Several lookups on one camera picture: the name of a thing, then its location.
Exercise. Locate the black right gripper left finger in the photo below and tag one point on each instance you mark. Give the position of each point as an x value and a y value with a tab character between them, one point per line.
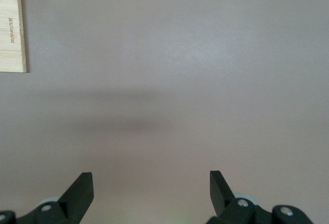
74	201

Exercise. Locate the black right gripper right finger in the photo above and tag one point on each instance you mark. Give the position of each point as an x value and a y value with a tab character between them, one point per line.
223	198

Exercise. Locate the wooden cutting board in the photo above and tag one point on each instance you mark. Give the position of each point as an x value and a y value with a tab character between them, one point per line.
10	28

